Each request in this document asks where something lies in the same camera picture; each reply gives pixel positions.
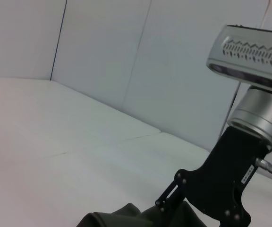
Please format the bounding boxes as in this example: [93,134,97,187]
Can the dark green FREE print t-shirt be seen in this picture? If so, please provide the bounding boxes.
[76,200,213,227]

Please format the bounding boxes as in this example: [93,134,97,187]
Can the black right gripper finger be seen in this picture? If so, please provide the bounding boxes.
[154,177,187,211]

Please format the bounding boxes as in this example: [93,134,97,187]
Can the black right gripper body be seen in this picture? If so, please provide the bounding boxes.
[175,126,272,227]

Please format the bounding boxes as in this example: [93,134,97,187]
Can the silver vented wrist camera box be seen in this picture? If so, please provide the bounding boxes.
[205,24,272,86]

